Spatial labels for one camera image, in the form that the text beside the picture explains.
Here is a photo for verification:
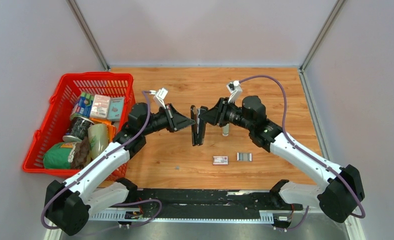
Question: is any green snack bag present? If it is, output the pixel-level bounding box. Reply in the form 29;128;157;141
43;142;80;170

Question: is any dark glass jar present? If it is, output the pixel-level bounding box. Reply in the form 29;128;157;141
62;116;95;143

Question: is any red plastic shopping basket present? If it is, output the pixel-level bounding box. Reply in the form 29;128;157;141
22;71;136;179

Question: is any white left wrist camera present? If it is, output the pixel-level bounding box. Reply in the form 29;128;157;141
149;87;169;109

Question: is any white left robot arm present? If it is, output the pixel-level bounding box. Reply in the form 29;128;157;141
40;102;196;236

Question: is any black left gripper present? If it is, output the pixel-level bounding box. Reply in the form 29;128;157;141
141;103;195;137

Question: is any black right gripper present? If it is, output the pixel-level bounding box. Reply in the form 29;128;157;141
198;98;254;132

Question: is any red white staple box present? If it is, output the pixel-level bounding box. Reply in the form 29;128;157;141
213;156;229;165

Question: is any pink sponge pack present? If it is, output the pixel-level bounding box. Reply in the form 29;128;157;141
89;94;111;119

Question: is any blue green scrubber pack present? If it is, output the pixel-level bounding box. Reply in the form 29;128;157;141
69;92;94;120

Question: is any black stapler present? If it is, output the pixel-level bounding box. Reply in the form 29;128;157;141
190;105;208;147

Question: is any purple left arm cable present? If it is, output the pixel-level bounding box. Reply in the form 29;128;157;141
40;90;158;231

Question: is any aluminium slotted cable rail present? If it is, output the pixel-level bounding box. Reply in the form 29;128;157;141
65;209;275;224

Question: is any teal sponge pack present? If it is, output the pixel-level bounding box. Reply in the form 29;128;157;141
106;97;125;122

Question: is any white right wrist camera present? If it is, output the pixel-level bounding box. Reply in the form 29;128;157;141
226;80;243;104

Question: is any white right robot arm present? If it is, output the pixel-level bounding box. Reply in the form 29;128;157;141
199;95;366;223

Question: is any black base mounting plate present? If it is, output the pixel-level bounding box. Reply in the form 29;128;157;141
125;188;303;220

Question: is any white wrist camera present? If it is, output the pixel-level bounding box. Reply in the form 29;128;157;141
226;80;243;104
149;87;169;109

